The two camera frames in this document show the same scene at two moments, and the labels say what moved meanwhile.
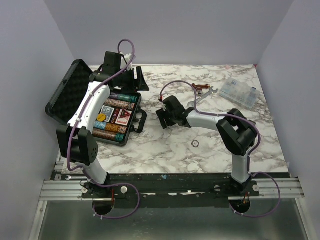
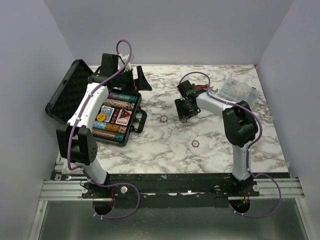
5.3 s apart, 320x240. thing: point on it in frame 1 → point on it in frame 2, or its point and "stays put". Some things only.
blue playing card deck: x=108 y=111 stays put
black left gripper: x=140 y=85 stays put
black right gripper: x=162 y=115 → x=180 y=112
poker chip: x=195 y=143 stays put
